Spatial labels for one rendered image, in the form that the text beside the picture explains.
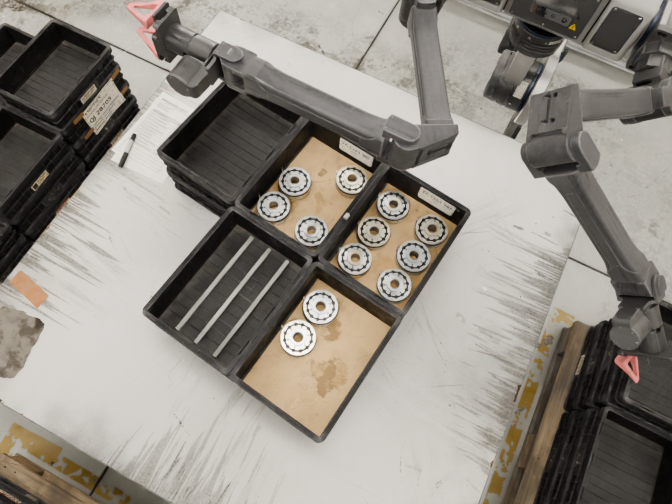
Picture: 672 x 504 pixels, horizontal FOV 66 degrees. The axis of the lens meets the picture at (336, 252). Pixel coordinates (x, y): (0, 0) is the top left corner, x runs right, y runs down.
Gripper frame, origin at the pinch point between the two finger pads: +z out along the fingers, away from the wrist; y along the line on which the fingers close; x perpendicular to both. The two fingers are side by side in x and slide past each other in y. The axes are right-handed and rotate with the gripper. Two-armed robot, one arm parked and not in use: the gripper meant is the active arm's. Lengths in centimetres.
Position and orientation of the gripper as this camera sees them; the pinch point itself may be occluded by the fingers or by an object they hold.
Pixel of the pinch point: (136, 18)
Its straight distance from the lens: 125.7
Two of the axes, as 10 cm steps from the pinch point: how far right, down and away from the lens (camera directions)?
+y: -0.6, 3.6, 9.3
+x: 4.7, -8.1, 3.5
